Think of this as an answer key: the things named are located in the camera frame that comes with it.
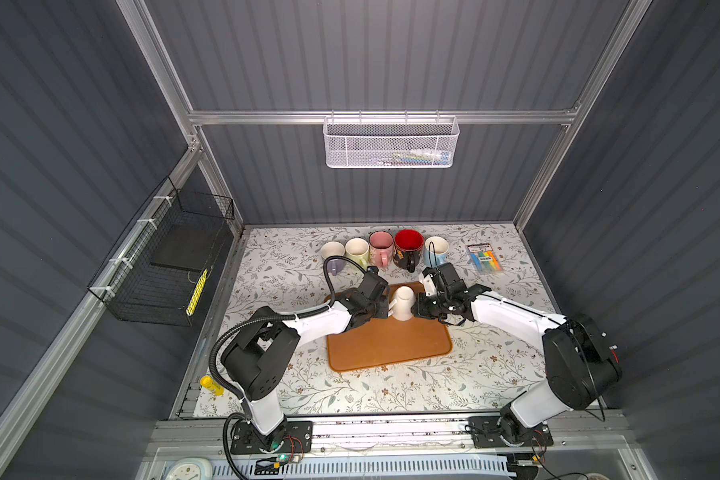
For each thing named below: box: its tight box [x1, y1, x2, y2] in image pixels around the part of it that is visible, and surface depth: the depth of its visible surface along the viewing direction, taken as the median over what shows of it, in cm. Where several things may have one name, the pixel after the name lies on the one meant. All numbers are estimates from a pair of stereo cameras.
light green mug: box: [345, 237, 369, 269], surface depth 104 cm
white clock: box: [165, 457, 213, 480], surface depth 69 cm
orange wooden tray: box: [326, 282, 452, 372], surface depth 90 cm
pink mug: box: [369, 230, 394, 269], surface depth 104 cm
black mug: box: [393, 229, 425, 273], surface depth 104 cm
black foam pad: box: [150, 223, 223, 271], surface depth 80 cm
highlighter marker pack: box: [466, 243, 503, 273], surface depth 111 cm
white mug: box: [388, 285, 416, 321], surface depth 91 cm
